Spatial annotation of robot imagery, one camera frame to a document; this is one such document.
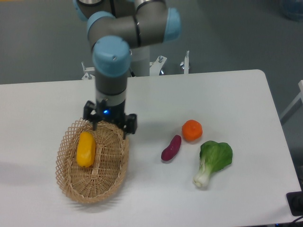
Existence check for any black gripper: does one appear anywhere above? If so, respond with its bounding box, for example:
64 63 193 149
83 100 137 140

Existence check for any yellow mango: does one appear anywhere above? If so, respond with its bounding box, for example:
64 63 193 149
76 131 96 167

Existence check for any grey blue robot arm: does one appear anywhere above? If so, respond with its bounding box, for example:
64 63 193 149
73 0 181 135

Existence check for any woven wicker basket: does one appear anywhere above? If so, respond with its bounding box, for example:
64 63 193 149
55 118 129 203

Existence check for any purple sweet potato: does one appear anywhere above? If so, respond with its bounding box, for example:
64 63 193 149
161 135 182 162

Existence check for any orange tangerine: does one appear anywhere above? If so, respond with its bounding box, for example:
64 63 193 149
182 119 203 142

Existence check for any green bok choy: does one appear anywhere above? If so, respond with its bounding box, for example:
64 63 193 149
193 140 233 188

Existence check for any black box at table edge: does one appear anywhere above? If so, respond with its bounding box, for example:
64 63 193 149
286 192 303 216

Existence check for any white frame at right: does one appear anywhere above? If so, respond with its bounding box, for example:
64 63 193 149
279 80 303 125

